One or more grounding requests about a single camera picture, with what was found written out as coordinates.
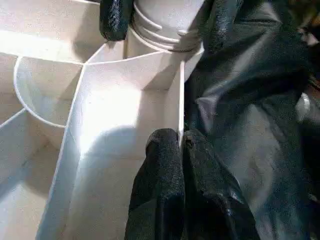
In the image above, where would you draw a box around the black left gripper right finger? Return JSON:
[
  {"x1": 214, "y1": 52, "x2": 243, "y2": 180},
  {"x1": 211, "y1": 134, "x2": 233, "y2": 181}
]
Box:
[{"x1": 182, "y1": 129, "x2": 262, "y2": 240}]

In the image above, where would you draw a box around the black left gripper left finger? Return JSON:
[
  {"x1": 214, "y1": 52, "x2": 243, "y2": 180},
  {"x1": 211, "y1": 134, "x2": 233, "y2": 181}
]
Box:
[{"x1": 124, "y1": 128, "x2": 186, "y2": 240}]

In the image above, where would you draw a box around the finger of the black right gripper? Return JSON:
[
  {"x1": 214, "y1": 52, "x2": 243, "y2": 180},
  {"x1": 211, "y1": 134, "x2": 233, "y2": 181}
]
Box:
[
  {"x1": 99, "y1": 0, "x2": 135, "y2": 42},
  {"x1": 199, "y1": 0, "x2": 245, "y2": 54}
]

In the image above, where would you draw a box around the white plastic table leg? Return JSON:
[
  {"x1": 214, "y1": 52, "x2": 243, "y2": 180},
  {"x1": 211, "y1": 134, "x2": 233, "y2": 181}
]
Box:
[{"x1": 128, "y1": 0, "x2": 208, "y2": 53}]

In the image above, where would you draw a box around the white plastic table top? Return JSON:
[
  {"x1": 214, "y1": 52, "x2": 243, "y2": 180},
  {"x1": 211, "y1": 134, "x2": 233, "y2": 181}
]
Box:
[{"x1": 0, "y1": 0, "x2": 207, "y2": 240}]

